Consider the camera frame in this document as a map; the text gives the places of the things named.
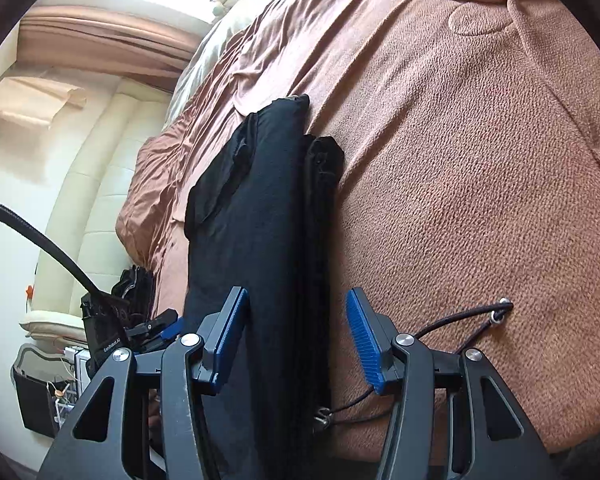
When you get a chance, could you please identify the black bin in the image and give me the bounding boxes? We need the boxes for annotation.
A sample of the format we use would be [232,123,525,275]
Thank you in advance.
[11,347,63,436]

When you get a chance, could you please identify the pink-brown curtain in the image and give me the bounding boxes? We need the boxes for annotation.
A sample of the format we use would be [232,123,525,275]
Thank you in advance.
[17,5,201,93]

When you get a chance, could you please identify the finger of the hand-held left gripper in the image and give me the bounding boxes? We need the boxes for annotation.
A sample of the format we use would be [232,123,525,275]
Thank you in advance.
[144,319,186,356]
[125,309,180,338]

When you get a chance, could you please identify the cream padded headboard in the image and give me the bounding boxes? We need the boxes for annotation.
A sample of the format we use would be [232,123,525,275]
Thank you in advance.
[30,77,181,321]

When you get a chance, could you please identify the white plastic organizer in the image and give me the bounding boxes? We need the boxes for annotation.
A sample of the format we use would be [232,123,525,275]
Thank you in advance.
[55,345,91,421]

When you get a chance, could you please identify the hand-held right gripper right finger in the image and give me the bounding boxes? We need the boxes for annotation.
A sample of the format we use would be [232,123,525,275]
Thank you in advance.
[345,287,561,480]

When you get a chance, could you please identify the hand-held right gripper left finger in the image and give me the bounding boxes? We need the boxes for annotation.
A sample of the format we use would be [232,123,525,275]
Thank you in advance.
[37,286,251,480]

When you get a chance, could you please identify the cream cushion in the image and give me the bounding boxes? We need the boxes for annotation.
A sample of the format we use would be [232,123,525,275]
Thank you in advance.
[20,310,86,341]

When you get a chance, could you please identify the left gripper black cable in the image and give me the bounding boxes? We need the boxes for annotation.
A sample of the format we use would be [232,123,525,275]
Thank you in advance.
[0,199,101,296]

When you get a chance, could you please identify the beige duvet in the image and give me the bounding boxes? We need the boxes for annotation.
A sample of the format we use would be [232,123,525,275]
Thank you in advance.
[162,0,291,131]

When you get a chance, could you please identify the brown fleece blanket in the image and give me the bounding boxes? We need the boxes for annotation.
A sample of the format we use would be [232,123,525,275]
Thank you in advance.
[115,0,600,461]

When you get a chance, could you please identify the black pants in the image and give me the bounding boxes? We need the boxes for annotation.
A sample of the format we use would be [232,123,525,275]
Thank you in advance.
[184,94,515,480]

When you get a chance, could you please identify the beige hanging cloth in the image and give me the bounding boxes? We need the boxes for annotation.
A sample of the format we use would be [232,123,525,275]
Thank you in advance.
[0,77,88,126]

